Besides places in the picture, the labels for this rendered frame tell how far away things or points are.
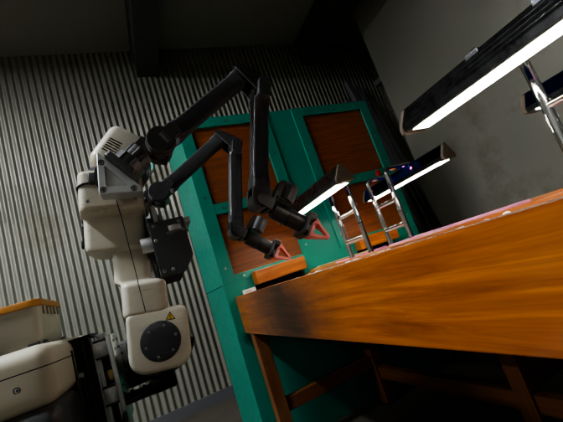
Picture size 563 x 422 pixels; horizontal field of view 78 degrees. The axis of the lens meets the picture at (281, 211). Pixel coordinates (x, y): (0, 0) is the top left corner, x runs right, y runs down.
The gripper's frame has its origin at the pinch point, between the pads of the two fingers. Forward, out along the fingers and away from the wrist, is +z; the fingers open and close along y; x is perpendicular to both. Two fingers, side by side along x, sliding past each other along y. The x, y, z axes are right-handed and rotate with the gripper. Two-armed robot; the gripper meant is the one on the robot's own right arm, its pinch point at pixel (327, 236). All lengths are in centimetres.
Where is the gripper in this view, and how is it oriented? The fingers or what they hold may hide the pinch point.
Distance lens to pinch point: 112.7
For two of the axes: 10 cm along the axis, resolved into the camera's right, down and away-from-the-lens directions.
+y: -3.5, 2.9, 8.9
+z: 8.7, 4.4, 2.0
